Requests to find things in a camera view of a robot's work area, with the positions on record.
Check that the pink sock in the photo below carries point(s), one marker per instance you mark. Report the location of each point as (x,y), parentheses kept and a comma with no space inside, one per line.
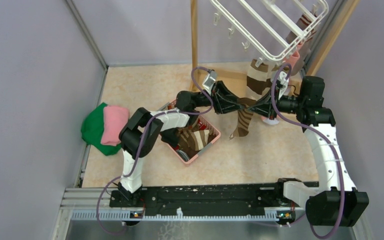
(293,60)

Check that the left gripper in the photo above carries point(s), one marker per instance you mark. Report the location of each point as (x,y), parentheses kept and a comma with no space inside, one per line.
(224,101)

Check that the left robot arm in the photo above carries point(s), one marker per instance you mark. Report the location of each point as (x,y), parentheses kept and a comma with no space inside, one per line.
(142,130)

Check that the cream brown wide-striped sock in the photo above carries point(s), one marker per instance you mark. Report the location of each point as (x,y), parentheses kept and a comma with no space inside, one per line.
(258,80)

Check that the pink plastic basket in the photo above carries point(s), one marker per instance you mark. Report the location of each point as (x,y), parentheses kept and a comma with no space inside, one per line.
(201,122)

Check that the tan brown striped sock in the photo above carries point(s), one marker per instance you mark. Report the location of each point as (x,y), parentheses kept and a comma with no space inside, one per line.
(244,118)

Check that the pink folded cloth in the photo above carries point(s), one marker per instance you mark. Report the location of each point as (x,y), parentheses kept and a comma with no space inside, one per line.
(114,120)

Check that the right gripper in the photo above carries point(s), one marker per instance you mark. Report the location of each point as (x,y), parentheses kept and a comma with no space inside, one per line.
(264,109)

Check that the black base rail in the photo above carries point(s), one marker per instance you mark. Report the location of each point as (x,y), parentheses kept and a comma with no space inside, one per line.
(256,202)

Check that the white clip hanger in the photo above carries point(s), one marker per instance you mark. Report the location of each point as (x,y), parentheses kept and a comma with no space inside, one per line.
(270,30)

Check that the striped socks in basket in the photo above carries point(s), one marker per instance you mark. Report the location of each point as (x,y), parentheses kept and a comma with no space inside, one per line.
(193,140)

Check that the green cloth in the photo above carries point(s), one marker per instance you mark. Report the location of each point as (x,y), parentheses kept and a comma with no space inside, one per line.
(92,130)

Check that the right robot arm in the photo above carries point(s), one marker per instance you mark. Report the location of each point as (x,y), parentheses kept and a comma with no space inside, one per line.
(337,196)

